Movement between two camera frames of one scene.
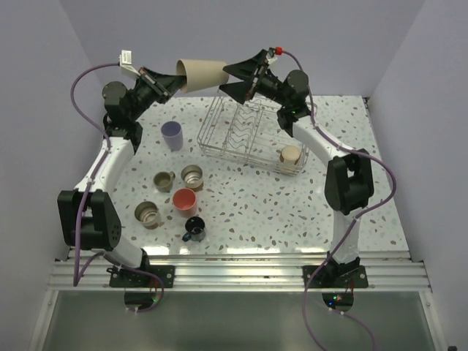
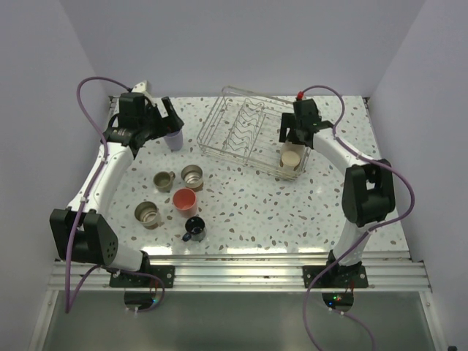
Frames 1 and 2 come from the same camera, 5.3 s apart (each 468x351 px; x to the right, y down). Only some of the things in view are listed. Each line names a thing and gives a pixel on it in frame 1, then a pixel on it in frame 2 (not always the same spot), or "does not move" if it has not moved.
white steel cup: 192,176 does not move
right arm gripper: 240,91 → 288,121
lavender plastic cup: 172,135 does not move
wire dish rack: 253,134 does not move
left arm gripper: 171,83 → 162,129
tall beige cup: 202,74 → 292,151
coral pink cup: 185,202 does not move
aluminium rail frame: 244,270 does not move
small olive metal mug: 163,180 does not move
